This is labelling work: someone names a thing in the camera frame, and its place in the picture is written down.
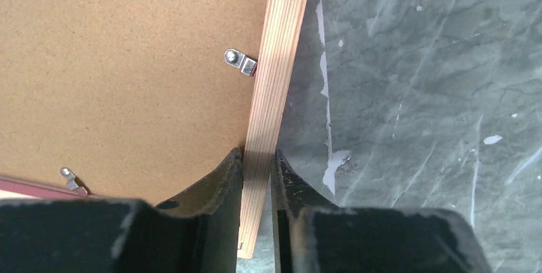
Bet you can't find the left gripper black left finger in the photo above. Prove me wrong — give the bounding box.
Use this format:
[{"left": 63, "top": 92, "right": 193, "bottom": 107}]
[{"left": 1, "top": 148, "right": 242, "bottom": 272}]

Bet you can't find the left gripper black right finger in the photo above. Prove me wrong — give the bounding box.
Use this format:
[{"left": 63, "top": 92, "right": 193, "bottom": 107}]
[{"left": 270, "top": 151, "right": 491, "bottom": 272}]

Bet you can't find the pink picture frame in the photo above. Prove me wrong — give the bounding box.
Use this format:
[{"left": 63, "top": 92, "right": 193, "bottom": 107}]
[{"left": 1, "top": 0, "right": 307, "bottom": 257}]

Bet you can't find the metal frame retaining clip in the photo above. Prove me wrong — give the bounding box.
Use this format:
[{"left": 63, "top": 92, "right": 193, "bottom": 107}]
[{"left": 224, "top": 49, "right": 258, "bottom": 77}]

